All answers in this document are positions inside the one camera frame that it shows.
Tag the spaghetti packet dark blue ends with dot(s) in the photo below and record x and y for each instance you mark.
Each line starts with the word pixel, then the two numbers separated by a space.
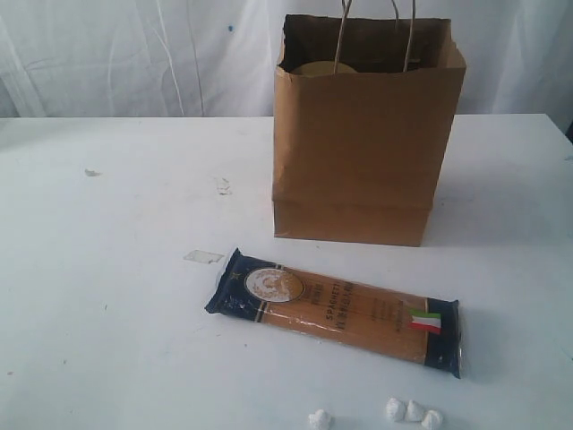
pixel 420 330

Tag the clear jar with gold lid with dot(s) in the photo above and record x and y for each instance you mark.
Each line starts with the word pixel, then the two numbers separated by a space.
pixel 322 68

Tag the large brown paper shopping bag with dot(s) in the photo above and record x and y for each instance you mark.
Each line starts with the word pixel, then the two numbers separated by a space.
pixel 357 156

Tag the clear tape piece on table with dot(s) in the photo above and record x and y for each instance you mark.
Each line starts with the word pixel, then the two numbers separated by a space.
pixel 203 257

